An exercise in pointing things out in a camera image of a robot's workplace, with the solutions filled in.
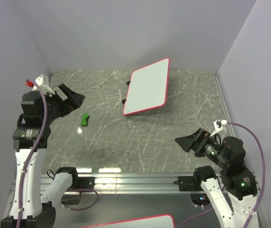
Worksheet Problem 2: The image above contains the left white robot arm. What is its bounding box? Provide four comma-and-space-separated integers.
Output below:
0, 84, 85, 228

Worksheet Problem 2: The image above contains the aluminium mounting rail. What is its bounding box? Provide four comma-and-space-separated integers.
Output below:
14, 173, 262, 195

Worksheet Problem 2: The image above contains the purple cable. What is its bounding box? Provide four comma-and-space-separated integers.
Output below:
14, 79, 99, 228
178, 121, 266, 228

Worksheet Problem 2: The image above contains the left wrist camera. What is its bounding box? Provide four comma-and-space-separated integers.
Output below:
21, 91, 44, 116

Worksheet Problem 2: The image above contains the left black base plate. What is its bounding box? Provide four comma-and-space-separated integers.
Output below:
73, 176, 95, 190

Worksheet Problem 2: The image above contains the pink framed whiteboard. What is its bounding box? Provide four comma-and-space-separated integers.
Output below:
84, 214, 176, 228
122, 58, 170, 116

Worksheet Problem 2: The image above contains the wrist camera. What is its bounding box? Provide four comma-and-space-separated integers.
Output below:
221, 136, 246, 164
21, 91, 44, 116

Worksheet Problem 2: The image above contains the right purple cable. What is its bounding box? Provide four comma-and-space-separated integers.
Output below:
178, 121, 266, 228

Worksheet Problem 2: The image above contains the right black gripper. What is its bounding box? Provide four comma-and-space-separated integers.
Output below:
175, 126, 229, 167

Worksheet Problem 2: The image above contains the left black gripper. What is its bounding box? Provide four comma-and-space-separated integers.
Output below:
42, 83, 84, 124

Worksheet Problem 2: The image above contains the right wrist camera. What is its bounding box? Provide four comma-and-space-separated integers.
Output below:
221, 136, 246, 164

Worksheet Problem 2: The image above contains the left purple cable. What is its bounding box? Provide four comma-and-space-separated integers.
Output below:
14, 79, 99, 228

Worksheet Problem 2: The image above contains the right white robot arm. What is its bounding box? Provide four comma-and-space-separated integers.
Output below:
174, 128, 262, 228

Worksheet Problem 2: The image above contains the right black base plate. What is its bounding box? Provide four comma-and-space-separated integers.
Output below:
173, 176, 203, 192

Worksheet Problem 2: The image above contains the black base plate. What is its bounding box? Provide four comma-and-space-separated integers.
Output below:
173, 176, 203, 192
73, 176, 95, 190

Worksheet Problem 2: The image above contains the green whiteboard eraser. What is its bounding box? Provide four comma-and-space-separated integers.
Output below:
80, 114, 90, 126

